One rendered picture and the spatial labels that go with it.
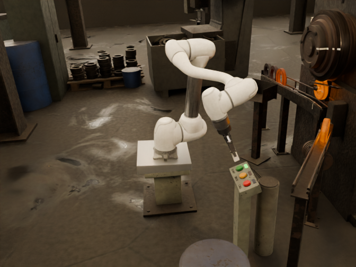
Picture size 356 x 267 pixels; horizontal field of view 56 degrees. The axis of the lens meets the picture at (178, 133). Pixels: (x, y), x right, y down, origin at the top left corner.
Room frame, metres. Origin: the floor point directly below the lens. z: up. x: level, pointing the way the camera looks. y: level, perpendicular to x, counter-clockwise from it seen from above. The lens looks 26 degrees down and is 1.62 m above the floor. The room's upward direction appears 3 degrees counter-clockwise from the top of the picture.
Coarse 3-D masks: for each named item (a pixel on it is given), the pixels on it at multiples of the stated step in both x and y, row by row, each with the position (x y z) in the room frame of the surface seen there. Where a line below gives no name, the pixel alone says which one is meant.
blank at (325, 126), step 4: (324, 120) 1.79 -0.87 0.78; (328, 120) 1.79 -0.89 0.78; (324, 124) 1.77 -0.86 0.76; (328, 124) 1.79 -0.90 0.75; (324, 128) 1.75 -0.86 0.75; (328, 128) 1.83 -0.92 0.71; (324, 132) 1.74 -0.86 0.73; (320, 136) 1.75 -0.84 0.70; (324, 136) 1.73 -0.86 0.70; (320, 140) 1.75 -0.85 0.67; (324, 140) 1.74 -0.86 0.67
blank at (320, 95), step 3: (315, 81) 2.31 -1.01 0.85; (318, 81) 2.27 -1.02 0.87; (315, 84) 2.31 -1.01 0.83; (327, 84) 2.20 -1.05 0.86; (321, 87) 2.22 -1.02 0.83; (324, 87) 2.18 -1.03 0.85; (327, 87) 2.18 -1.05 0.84; (321, 90) 2.21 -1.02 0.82; (324, 90) 2.18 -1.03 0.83; (327, 90) 2.18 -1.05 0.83; (315, 93) 2.29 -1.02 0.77; (318, 93) 2.25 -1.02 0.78; (321, 93) 2.21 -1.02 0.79; (324, 93) 2.18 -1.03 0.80; (327, 93) 2.18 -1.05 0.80; (318, 96) 2.24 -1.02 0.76; (321, 96) 2.20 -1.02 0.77; (324, 96) 2.19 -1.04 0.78; (318, 99) 2.23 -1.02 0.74; (321, 99) 2.21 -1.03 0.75
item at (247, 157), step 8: (256, 80) 2.86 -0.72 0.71; (264, 88) 2.79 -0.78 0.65; (272, 88) 2.64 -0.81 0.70; (256, 96) 2.75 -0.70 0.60; (264, 96) 2.58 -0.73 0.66; (272, 96) 2.65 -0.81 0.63; (256, 104) 2.69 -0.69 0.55; (256, 112) 2.69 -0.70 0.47; (256, 120) 2.68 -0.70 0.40; (256, 128) 2.68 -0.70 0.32; (256, 136) 2.67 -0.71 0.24; (256, 144) 2.67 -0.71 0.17; (256, 152) 2.67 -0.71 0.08; (248, 160) 2.66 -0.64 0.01; (256, 160) 2.65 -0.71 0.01; (264, 160) 2.65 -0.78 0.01
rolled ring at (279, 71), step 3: (279, 69) 2.99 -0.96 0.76; (282, 69) 2.95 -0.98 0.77; (279, 72) 3.01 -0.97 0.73; (282, 72) 2.92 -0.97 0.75; (285, 72) 2.92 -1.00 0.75; (276, 75) 3.06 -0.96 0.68; (279, 75) 3.04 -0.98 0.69; (282, 75) 2.91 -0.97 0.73; (285, 75) 2.90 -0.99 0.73; (276, 78) 3.05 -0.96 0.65; (279, 78) 3.03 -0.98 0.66; (282, 78) 2.90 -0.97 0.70; (285, 78) 2.89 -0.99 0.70; (276, 81) 3.05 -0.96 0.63; (279, 81) 3.02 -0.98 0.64; (282, 81) 2.90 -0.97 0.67; (285, 81) 2.89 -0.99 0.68; (282, 84) 2.89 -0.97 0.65; (285, 84) 2.89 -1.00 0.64
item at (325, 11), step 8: (336, 16) 2.15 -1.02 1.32; (336, 24) 2.10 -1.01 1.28; (344, 24) 2.10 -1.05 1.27; (336, 32) 2.09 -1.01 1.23; (344, 32) 2.06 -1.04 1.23; (344, 40) 2.04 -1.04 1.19; (344, 48) 2.03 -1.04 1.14; (336, 56) 2.05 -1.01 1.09; (344, 56) 2.03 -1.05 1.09; (336, 64) 2.03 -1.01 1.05; (344, 64) 2.04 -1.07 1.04; (336, 72) 2.07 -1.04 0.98; (320, 80) 2.20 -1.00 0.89
